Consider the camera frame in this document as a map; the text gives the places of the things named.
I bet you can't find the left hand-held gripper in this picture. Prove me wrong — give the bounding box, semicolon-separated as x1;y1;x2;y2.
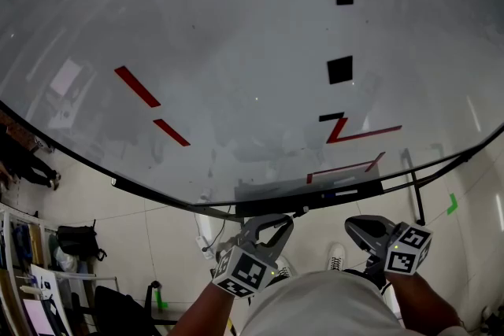
212;212;296;298

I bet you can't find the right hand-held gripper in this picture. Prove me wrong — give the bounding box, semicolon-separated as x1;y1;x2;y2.
344;214;434;281

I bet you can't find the person's left forearm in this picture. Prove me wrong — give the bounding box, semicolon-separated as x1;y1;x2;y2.
169;281;237;336

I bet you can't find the person's right forearm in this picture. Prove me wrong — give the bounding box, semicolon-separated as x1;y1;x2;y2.
385;271;461;330

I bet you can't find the person's left white shoe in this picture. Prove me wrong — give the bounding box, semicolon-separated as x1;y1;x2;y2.
269;255;297;280

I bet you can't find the person's white shoe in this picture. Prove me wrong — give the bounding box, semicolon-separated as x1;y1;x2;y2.
269;255;297;280
325;242;348;271

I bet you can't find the person's right white shoe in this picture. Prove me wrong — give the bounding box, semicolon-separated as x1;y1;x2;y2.
325;242;348;271

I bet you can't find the person's white shirt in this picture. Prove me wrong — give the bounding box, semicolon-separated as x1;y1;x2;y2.
239;270;469;336

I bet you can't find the red tape angle shape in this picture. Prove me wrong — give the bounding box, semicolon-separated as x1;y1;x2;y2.
325;116;403;145

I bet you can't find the black office chair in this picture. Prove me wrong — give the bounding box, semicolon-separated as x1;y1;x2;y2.
93;280;179;336

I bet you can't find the black backpack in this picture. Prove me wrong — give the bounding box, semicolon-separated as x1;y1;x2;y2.
56;220;108;263

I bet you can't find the white plastic bag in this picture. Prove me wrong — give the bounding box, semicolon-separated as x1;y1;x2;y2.
52;246;79;273

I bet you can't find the white paper sheet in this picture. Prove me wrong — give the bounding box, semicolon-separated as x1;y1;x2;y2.
30;264;64;304

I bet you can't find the white shelf unit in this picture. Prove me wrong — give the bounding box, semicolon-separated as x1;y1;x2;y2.
0;203;72;336

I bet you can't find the pale rectangular panel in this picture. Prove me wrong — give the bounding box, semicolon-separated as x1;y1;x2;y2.
22;298;56;336

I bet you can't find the red tape bracket shape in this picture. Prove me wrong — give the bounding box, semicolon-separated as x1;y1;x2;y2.
306;151;387;185

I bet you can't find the black cable bundle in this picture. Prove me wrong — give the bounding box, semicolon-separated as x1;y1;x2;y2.
478;305;504;336

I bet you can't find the white metal rail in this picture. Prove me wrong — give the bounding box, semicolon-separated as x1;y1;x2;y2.
54;271;119;291

